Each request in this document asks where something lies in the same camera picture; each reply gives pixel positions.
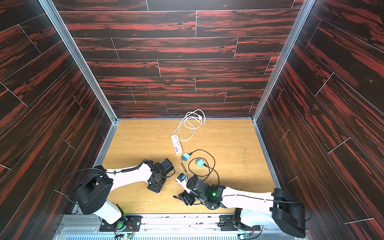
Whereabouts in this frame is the white power strip cable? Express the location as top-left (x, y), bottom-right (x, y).
top-left (173, 108), bottom-right (207, 142)

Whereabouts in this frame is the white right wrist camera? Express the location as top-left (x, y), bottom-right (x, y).
top-left (176, 172), bottom-right (191, 193)

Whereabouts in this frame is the white power strip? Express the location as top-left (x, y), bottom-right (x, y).
top-left (171, 135), bottom-right (183, 156)

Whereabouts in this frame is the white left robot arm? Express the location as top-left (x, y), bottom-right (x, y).
top-left (75, 159), bottom-right (175, 229)

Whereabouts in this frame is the aluminium left floor rail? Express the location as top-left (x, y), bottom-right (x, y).
top-left (94, 120), bottom-right (120, 167)

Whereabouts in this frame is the teal charger with cable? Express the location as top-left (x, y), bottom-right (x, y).
top-left (196, 159), bottom-right (205, 168)

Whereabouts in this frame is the aluminium left corner post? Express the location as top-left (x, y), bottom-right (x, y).
top-left (38, 0), bottom-right (118, 125)

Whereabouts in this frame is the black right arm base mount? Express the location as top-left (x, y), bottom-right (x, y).
top-left (218, 208), bottom-right (261, 231)

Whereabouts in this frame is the aluminium floor rail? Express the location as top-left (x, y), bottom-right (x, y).
top-left (253, 120), bottom-right (288, 191)
top-left (94, 120), bottom-right (120, 167)

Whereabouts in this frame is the aluminium corner post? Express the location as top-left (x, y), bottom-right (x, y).
top-left (252, 0), bottom-right (316, 127)
top-left (38, 0), bottom-right (118, 125)

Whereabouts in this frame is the aluminium right floor rail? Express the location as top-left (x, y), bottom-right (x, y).
top-left (253, 120), bottom-right (288, 191)

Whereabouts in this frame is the black usb cable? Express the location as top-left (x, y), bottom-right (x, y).
top-left (181, 149), bottom-right (220, 185)

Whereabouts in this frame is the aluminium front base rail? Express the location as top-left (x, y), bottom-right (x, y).
top-left (53, 212), bottom-right (301, 240)

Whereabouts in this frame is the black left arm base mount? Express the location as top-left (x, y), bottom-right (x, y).
top-left (94, 205), bottom-right (143, 233)

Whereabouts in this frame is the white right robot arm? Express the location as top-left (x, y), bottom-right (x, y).
top-left (176, 174), bottom-right (306, 238)

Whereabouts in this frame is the aluminium right corner post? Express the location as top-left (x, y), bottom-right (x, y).
top-left (252, 0), bottom-right (316, 127)

